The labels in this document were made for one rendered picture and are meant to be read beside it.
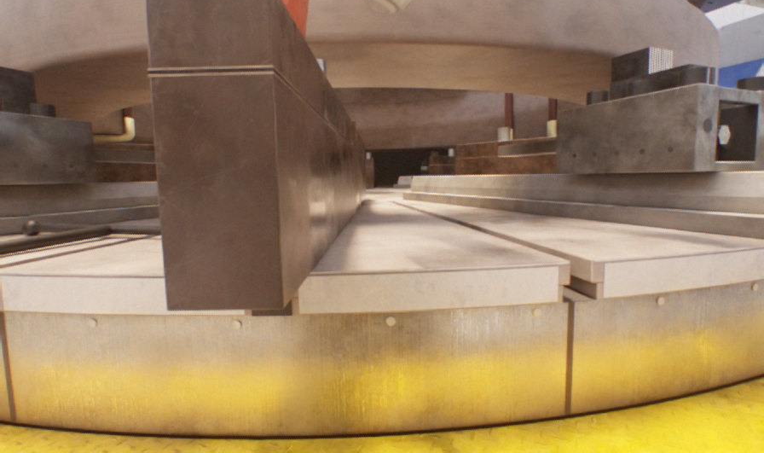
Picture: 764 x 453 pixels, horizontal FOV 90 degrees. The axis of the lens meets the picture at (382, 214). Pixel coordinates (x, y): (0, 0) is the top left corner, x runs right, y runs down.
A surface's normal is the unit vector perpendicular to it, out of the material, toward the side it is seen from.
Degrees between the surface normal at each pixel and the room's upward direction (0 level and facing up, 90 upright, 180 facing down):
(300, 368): 90
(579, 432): 0
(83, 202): 90
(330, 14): 90
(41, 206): 90
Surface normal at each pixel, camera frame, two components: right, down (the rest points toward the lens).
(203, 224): 0.00, 0.10
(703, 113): 0.38, 0.08
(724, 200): -0.93, 0.05
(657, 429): -0.02, -0.99
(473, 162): -0.71, 0.08
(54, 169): 0.92, 0.02
